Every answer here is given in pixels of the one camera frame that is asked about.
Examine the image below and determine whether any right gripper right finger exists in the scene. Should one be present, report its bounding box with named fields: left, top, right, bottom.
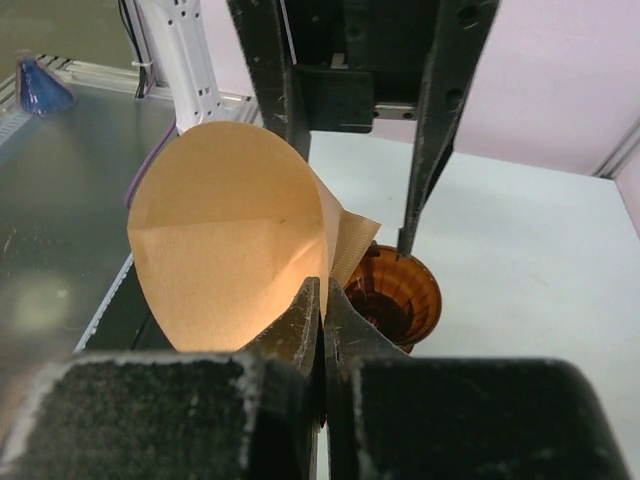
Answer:
left=323, top=281, right=630, bottom=479

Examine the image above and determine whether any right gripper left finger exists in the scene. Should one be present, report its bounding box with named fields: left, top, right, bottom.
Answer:
left=1, top=278, right=320, bottom=479

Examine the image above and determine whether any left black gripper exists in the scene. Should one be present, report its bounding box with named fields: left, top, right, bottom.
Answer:
left=227, top=0, right=500, bottom=257

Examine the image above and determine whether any amber plastic coffee dripper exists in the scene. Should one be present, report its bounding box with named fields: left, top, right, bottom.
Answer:
left=344, top=243, right=443, bottom=354

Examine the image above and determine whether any brown paper coffee filter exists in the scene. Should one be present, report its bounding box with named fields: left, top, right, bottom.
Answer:
left=127, top=121, right=380, bottom=352

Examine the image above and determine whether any blue cone object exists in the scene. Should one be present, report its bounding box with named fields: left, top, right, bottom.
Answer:
left=15, top=50, right=75, bottom=117

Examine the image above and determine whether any aluminium frame rail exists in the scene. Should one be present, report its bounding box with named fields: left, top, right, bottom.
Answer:
left=1, top=49, right=261, bottom=123

